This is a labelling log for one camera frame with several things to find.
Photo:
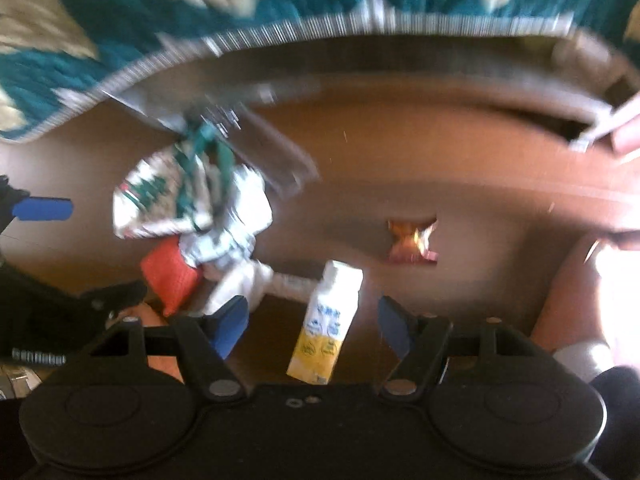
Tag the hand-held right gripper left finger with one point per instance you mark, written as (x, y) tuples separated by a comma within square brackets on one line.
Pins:
[(231, 327)]

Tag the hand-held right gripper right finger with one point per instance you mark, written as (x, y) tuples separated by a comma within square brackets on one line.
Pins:
[(394, 327)]

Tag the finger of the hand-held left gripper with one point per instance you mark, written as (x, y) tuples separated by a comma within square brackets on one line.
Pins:
[(42, 210), (120, 294)]

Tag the red packet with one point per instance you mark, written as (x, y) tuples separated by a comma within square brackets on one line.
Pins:
[(167, 270)]

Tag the yellow and white milk carton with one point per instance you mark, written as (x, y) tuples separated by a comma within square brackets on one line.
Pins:
[(325, 320)]

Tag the white green printed plastic bag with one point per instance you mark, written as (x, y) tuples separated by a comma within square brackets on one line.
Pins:
[(150, 195)]

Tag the white crumpled tissue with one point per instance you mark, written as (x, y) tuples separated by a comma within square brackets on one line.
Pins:
[(245, 280)]

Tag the orange snack wrapper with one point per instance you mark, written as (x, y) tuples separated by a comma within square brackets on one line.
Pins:
[(412, 240)]

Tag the white crumpled wrapper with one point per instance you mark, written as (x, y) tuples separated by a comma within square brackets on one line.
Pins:
[(240, 210)]

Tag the person's leg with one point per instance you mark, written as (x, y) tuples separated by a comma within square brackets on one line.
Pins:
[(565, 285)]

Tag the clear plastic bag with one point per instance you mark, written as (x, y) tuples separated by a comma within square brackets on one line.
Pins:
[(280, 155)]

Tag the white sock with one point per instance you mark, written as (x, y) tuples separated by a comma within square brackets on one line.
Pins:
[(585, 357)]

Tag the teal and cream rug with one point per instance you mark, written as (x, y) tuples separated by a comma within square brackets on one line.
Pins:
[(125, 20)]

